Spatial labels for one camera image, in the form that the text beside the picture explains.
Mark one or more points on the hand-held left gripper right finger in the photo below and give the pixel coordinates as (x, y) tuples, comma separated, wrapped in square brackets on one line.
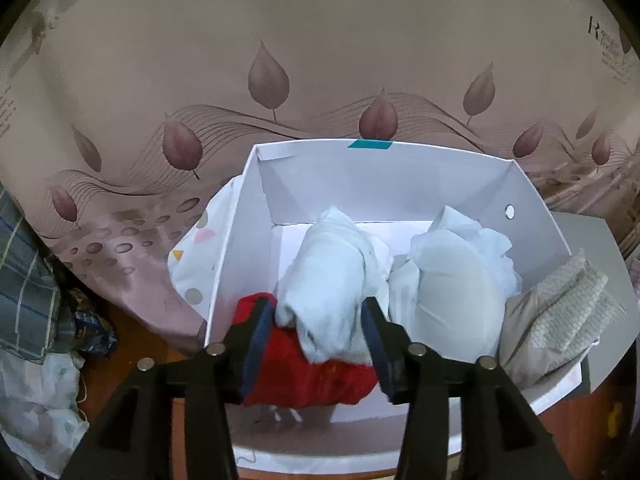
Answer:
[(381, 355)]

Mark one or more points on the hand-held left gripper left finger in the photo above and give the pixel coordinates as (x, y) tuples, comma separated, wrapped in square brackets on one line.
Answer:
[(256, 342)]

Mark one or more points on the red underwear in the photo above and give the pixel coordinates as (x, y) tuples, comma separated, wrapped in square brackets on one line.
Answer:
[(310, 375)]

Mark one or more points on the white cotton underwear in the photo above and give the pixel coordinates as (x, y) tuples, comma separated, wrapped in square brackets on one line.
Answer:
[(330, 275)]

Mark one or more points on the white padded underwear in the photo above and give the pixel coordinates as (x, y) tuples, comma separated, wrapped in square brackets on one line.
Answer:
[(450, 285)]

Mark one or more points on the grey cardboard box white inside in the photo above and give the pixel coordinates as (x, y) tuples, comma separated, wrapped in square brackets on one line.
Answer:
[(375, 185)]

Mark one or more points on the white honeycomb print underwear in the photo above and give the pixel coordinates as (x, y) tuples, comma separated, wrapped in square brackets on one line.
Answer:
[(555, 315)]

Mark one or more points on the white dotted cloth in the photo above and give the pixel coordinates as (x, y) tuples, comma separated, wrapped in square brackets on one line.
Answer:
[(195, 270)]

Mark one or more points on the blue printed packet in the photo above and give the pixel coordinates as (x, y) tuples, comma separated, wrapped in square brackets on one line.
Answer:
[(92, 327)]

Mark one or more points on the teal tape strip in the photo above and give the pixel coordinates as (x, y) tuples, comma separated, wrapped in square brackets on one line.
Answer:
[(370, 145)]

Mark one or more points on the white plastic bag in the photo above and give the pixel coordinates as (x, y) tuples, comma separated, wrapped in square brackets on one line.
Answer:
[(35, 410)]

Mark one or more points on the grey plaid cloth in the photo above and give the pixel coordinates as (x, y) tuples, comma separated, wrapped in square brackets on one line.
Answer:
[(25, 280)]

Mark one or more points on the small yellow object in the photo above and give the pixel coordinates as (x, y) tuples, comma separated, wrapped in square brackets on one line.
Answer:
[(614, 420)]

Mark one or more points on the pink leaf printed bedsheet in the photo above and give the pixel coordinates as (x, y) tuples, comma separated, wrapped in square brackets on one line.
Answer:
[(150, 85)]

